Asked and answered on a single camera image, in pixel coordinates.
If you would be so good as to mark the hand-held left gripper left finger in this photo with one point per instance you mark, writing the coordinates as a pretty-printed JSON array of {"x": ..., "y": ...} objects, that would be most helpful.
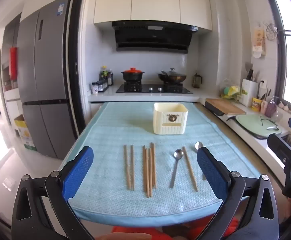
[{"x": 78, "y": 172}]

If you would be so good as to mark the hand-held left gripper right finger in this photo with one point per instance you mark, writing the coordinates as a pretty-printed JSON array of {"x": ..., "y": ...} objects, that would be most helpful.
[{"x": 211, "y": 175}]

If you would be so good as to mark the metal spoon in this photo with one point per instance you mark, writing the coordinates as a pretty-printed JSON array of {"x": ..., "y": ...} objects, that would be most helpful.
[
  {"x": 198, "y": 145},
  {"x": 178, "y": 154}
]

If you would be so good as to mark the cream ribbed utensil holder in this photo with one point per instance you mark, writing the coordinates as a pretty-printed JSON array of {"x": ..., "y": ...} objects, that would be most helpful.
[{"x": 169, "y": 120}]

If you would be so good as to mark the green sink cover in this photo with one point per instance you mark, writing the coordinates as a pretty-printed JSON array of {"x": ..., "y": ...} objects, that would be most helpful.
[{"x": 253, "y": 127}]

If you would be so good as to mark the light blue towel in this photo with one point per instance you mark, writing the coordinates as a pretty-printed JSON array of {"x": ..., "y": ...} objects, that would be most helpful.
[{"x": 105, "y": 135}]

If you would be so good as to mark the yellow cup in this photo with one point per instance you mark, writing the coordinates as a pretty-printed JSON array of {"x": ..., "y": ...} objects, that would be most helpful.
[{"x": 256, "y": 104}]

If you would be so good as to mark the white knife block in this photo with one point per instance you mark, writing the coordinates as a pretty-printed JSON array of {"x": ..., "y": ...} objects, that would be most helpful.
[{"x": 248, "y": 92}]

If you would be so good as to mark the black tray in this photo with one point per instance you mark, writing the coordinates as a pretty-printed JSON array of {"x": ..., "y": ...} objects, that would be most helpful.
[{"x": 214, "y": 111}]

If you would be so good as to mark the yellow cardboard box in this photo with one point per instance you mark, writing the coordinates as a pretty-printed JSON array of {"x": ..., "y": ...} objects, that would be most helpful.
[{"x": 25, "y": 135}]

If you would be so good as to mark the wooden cutting board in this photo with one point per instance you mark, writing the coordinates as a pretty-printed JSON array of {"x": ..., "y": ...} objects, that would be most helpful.
[{"x": 225, "y": 106}]

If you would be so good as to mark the orange cloth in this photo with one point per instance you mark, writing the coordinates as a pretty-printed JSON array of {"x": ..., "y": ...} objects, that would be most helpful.
[{"x": 175, "y": 232}]

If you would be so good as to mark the yellow green plastic bags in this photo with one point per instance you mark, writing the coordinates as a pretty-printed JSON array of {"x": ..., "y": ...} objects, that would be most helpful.
[{"x": 231, "y": 91}]

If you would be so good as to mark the white label spice jar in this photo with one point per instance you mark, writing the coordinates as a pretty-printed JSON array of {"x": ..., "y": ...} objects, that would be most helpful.
[{"x": 94, "y": 88}]

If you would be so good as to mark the glass spice jar set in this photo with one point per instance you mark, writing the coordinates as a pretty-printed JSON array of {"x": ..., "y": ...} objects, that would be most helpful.
[{"x": 102, "y": 86}]

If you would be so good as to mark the grey refrigerator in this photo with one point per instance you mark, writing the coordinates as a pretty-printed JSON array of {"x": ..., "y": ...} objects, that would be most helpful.
[{"x": 45, "y": 80}]

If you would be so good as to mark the dark sauce bottle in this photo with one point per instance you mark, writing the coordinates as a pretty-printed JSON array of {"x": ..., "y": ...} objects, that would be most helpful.
[{"x": 110, "y": 78}]

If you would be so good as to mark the black gas stove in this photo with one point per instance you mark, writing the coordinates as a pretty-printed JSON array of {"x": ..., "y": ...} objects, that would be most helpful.
[{"x": 153, "y": 89}]

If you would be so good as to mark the yellow cap oil bottle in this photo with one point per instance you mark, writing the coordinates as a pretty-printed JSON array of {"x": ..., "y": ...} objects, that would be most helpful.
[{"x": 103, "y": 71}]

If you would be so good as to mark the dark wok with glass lid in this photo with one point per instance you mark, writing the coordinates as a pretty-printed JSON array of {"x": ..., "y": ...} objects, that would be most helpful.
[{"x": 171, "y": 78}]

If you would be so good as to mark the black clay pot orange lid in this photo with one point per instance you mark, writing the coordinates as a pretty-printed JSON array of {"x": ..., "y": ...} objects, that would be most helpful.
[{"x": 133, "y": 75}]

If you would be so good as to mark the red hanging cloth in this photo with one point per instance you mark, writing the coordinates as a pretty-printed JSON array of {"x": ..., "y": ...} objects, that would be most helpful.
[{"x": 13, "y": 62}]

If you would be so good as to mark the black range hood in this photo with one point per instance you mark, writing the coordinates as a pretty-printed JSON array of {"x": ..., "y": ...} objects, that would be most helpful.
[{"x": 153, "y": 36}]

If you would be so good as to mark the white wall socket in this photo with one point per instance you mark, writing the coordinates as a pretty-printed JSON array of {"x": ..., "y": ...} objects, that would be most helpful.
[{"x": 263, "y": 83}]

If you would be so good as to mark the wall poster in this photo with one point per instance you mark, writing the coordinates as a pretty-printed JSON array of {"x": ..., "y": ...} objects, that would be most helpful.
[{"x": 258, "y": 42}]

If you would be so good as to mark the white wall cabinets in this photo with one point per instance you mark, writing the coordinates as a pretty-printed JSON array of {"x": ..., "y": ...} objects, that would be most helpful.
[{"x": 153, "y": 2}]

